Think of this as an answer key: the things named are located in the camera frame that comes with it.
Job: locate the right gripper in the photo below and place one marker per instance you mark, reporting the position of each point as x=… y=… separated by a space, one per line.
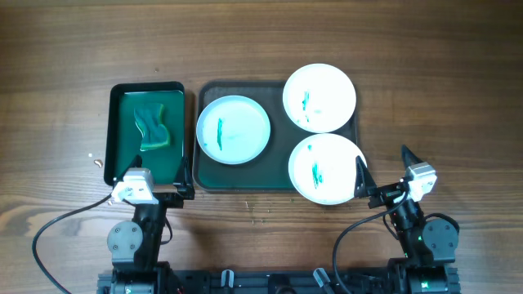
x=366 y=188

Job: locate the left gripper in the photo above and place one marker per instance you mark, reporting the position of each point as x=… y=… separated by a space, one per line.
x=173 y=198

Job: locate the green yellow sponge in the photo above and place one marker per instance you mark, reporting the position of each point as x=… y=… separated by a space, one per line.
x=149 y=121

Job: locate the white plate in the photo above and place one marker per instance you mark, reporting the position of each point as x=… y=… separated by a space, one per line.
x=233 y=130
x=322 y=168
x=319 y=98

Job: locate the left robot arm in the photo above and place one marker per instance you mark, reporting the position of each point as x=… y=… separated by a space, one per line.
x=134 y=244

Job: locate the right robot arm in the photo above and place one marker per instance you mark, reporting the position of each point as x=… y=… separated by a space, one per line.
x=428 y=241

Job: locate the small green water tray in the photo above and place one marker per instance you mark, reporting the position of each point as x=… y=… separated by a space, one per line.
x=123 y=142

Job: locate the large dark serving tray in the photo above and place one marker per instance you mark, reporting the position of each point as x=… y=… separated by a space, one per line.
x=267 y=172

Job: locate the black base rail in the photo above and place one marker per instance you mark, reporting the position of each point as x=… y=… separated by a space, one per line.
x=225 y=282

